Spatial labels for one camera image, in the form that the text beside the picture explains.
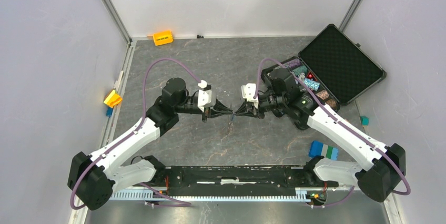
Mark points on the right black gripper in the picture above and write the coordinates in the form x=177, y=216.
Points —
x=243, y=110

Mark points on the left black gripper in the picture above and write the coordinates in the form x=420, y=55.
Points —
x=219, y=108

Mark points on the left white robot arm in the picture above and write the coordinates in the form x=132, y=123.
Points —
x=95, y=177

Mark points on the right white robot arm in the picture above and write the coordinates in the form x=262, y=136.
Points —
x=377, y=168

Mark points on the blue green toy bricks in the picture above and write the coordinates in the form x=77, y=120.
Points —
x=319, y=149

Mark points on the orange block at back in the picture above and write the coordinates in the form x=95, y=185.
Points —
x=162, y=38

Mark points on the orange block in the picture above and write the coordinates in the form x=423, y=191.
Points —
x=113, y=99
x=162, y=38

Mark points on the black poker chip case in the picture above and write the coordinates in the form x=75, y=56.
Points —
x=331, y=70

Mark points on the orange block at left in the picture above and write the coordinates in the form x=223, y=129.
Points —
x=113, y=99

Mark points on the small blue block left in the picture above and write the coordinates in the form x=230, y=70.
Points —
x=109, y=112

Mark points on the teal cube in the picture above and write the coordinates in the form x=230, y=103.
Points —
x=364, y=120

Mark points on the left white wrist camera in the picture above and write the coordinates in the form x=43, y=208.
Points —
x=204, y=95

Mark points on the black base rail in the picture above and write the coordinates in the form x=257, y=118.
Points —
x=275, y=180

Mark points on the white toothed cable rail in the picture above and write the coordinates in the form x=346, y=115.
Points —
x=144, y=194

